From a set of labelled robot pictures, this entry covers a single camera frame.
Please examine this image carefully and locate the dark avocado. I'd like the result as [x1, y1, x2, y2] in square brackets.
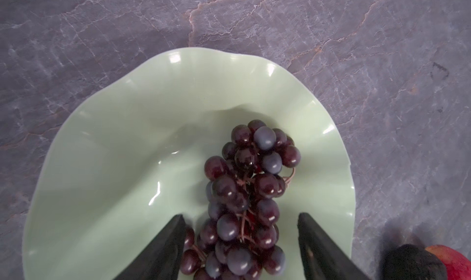
[383, 244, 448, 280]

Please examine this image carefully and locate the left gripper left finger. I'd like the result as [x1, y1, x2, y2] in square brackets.
[115, 215, 186, 280]

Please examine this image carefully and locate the dark purple grape bunch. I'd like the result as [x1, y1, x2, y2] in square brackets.
[180, 119, 301, 280]

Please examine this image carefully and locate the red apple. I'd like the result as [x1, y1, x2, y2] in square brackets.
[426, 245, 471, 280]

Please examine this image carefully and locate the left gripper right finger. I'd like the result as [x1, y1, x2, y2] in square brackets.
[298, 213, 369, 280]

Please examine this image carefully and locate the green wavy fruit bowl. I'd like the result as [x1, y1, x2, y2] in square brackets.
[22, 48, 356, 280]

